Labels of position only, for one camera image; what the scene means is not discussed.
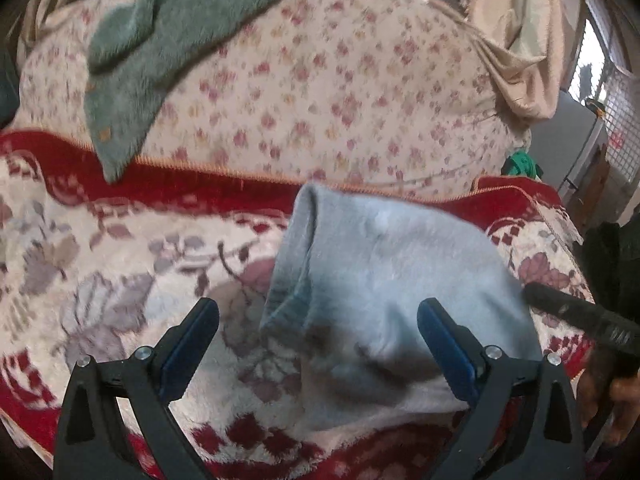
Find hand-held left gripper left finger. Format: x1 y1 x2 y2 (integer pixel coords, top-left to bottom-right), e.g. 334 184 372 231
52 297 221 480

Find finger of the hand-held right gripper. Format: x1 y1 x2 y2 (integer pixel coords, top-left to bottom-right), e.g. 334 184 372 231
521 281 601 338

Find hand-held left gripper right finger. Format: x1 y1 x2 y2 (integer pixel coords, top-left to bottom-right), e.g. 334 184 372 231
416 297 586 480

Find person's right hand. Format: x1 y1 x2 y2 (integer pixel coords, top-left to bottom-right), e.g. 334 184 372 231
577 347 640 443

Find black cloth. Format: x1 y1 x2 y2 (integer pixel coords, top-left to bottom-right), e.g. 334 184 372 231
582 220 640 318

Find red floral blanket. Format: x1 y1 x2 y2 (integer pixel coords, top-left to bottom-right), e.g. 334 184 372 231
0 130 596 480

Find green cloth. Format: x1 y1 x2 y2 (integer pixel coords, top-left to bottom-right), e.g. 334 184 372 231
502 150 543 181

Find grey cabinet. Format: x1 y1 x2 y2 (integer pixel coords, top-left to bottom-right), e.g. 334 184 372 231
530 90 608 196

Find window with mesh grille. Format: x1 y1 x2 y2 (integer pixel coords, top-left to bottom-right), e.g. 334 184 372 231
575 0 640 176

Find beige cloth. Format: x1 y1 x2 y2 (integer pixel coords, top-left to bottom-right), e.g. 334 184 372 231
460 0 586 121

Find grey fleece cloth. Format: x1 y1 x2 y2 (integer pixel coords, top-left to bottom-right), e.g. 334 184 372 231
82 0 366 183

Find pink floral bedsheet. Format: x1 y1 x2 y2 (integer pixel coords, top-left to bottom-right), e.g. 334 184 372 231
17 0 533 196

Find beige curtain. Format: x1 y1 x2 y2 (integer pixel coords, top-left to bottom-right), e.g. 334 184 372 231
17 0 96 46

